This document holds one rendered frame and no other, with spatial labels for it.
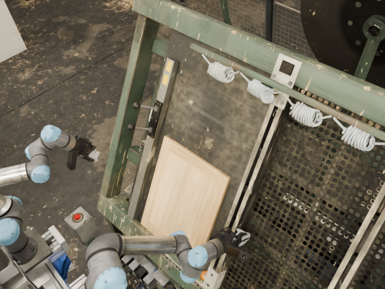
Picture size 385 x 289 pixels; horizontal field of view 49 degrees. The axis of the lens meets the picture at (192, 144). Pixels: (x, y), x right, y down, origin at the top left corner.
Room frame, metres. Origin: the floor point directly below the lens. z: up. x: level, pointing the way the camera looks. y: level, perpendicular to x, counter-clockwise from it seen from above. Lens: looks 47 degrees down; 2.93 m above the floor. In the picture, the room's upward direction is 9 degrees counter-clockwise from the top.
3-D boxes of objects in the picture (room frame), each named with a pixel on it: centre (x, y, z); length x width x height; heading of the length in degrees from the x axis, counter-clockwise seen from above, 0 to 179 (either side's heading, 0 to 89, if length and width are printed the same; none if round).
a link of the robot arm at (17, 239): (1.19, 0.95, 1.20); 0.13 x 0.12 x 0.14; 10
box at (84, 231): (1.42, 0.72, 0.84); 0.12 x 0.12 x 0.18; 39
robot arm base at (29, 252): (1.18, 0.95, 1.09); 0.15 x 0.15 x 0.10
